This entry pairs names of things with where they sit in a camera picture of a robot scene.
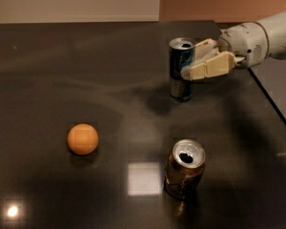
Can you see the orange fruit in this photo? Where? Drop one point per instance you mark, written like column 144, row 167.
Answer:
column 82, row 139

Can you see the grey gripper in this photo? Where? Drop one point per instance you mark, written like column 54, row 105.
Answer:
column 244, row 42

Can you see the brown open soda can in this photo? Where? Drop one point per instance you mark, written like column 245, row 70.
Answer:
column 184, row 169

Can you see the blue silver redbull can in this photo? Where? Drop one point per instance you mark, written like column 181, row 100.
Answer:
column 181, row 55

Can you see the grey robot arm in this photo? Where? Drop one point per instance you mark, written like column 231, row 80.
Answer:
column 275, row 28

